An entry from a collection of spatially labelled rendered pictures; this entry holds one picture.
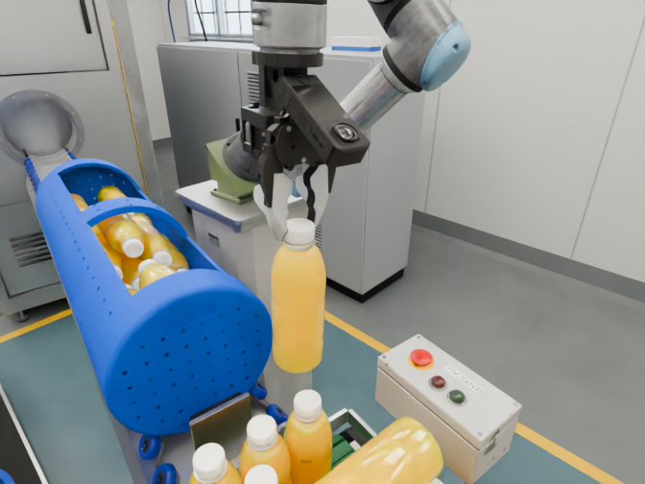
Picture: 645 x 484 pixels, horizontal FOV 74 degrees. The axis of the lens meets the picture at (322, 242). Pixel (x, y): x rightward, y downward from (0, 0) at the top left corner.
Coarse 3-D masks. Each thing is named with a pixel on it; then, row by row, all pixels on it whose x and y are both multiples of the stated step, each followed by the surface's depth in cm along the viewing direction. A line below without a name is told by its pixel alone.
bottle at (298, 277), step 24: (312, 240) 53; (288, 264) 52; (312, 264) 52; (288, 288) 52; (312, 288) 53; (288, 312) 54; (312, 312) 55; (288, 336) 56; (312, 336) 56; (288, 360) 58; (312, 360) 59
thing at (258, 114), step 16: (256, 64) 47; (272, 64) 42; (288, 64) 42; (304, 64) 42; (320, 64) 44; (272, 80) 46; (272, 96) 47; (256, 112) 46; (272, 112) 47; (256, 128) 48; (272, 128) 45; (288, 128) 45; (256, 144) 49; (288, 144) 46; (304, 144) 47; (288, 160) 46; (304, 160) 48
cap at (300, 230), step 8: (288, 224) 52; (296, 224) 52; (304, 224) 52; (312, 224) 52; (288, 232) 51; (296, 232) 50; (304, 232) 51; (312, 232) 52; (288, 240) 52; (296, 240) 51; (304, 240) 51
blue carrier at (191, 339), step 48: (48, 192) 113; (96, 192) 131; (48, 240) 103; (96, 240) 82; (192, 240) 102; (96, 288) 72; (144, 288) 65; (192, 288) 64; (240, 288) 70; (96, 336) 66; (144, 336) 62; (192, 336) 67; (240, 336) 73; (144, 384) 65; (192, 384) 70; (240, 384) 77; (144, 432) 68
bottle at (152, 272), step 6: (150, 264) 80; (156, 264) 77; (162, 264) 78; (144, 270) 77; (150, 270) 75; (156, 270) 75; (162, 270) 75; (168, 270) 76; (174, 270) 77; (144, 276) 75; (150, 276) 74; (156, 276) 74; (162, 276) 73; (138, 282) 77; (144, 282) 74; (150, 282) 73
